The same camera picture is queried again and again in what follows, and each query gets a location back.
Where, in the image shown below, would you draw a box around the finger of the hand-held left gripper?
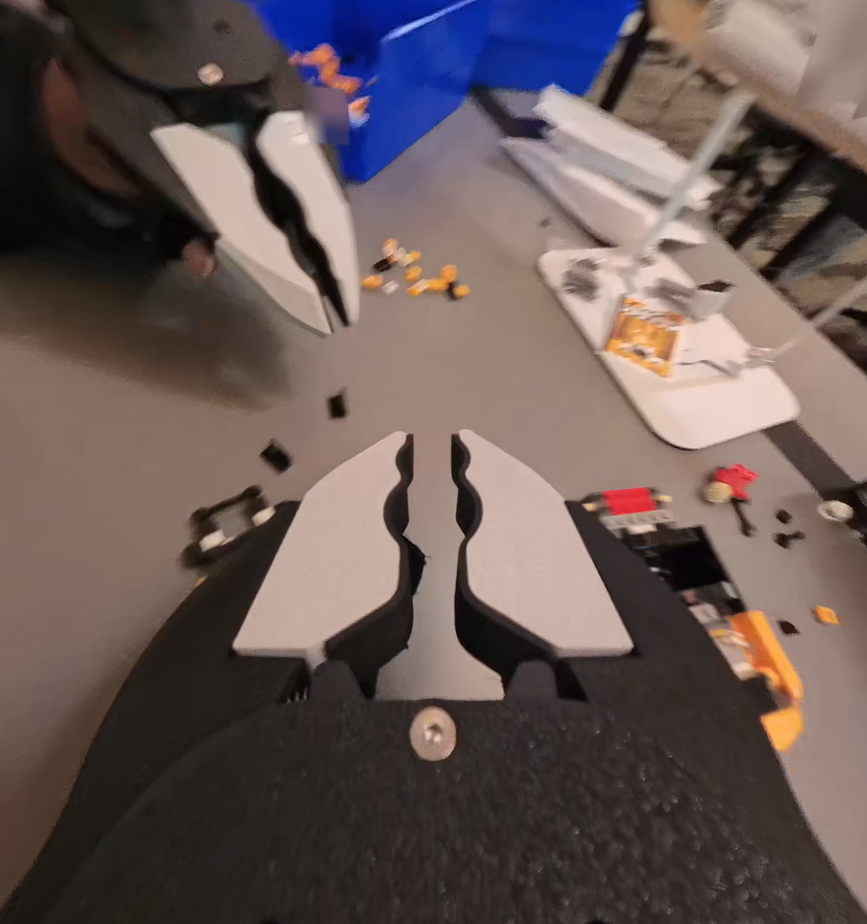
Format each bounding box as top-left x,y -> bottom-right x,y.
249,110 -> 362,330
149,121 -> 335,339

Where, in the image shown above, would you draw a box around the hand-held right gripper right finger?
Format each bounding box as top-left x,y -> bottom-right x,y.
451,429 -> 635,683

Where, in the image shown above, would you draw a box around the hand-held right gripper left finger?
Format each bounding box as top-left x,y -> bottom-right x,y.
232,431 -> 427,677

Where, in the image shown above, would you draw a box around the black lego assembly with bar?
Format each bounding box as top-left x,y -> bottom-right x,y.
179,484 -> 280,573

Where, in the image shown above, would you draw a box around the loose orange and white lego pieces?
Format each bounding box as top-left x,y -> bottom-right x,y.
359,237 -> 472,302

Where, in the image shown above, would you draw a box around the heap of orange lego parts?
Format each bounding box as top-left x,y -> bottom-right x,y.
287,42 -> 374,129

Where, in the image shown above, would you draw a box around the partly built lego vehicle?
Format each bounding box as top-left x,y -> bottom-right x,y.
580,486 -> 807,755

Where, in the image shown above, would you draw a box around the red lego minifigure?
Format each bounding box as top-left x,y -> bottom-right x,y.
700,462 -> 761,540

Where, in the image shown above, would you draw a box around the orange lego instruction booklet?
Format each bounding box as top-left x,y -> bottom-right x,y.
604,295 -> 685,379

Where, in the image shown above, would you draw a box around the cluster of grey lego pieces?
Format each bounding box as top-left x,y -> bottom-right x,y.
559,256 -> 603,299
648,276 -> 736,324

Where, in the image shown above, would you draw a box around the person's left hand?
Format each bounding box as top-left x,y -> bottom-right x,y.
38,58 -> 222,282

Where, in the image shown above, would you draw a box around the blue plastic bin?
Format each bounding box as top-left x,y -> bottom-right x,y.
247,0 -> 645,184

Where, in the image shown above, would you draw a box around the white tray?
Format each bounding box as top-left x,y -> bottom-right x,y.
536,244 -> 802,451

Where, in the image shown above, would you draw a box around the white cardboard box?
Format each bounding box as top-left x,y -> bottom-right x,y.
533,84 -> 694,190
500,136 -> 725,248

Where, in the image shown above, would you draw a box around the silver metal stand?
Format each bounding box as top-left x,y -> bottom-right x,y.
610,90 -> 867,380

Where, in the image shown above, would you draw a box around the beige table with black legs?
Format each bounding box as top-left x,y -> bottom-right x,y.
591,0 -> 867,290

